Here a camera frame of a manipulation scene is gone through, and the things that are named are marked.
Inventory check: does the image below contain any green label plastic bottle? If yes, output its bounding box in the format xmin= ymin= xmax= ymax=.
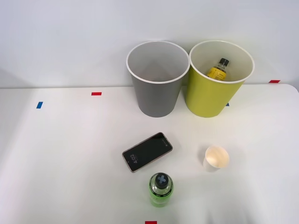
xmin=148 ymin=172 xmax=174 ymax=209

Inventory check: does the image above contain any grey plastic waste bin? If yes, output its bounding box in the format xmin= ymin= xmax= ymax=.
xmin=126 ymin=41 xmax=190 ymax=118

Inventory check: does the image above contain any black smartphone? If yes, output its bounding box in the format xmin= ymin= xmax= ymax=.
xmin=121 ymin=132 xmax=174 ymax=173

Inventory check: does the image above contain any yellow-green plastic waste bin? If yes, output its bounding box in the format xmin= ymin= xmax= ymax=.
xmin=185 ymin=40 xmax=255 ymax=119

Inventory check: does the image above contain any yellow label bottle black cap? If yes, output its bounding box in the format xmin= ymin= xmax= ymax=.
xmin=206 ymin=57 xmax=230 ymax=81

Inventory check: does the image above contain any white paper cup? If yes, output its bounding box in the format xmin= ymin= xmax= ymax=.
xmin=202 ymin=145 xmax=230 ymax=173

